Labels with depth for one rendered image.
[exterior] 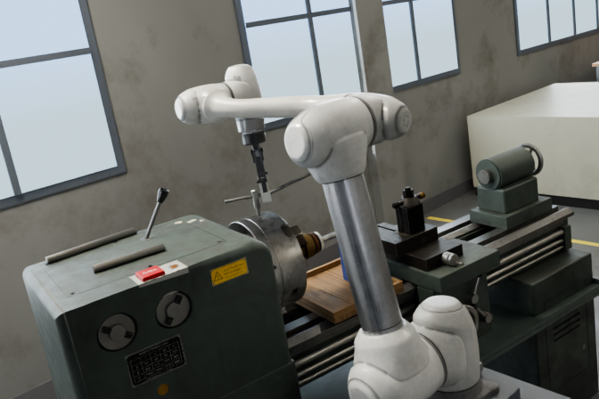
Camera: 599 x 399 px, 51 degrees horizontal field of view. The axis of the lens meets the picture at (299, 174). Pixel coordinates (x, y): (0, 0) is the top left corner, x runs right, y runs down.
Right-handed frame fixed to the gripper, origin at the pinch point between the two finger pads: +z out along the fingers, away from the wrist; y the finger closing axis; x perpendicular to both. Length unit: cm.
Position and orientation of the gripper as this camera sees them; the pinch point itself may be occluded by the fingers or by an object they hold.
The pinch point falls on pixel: (265, 192)
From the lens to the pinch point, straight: 201.9
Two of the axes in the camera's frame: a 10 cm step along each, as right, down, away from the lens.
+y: -0.9, -1.7, 9.8
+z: 1.9, 9.6, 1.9
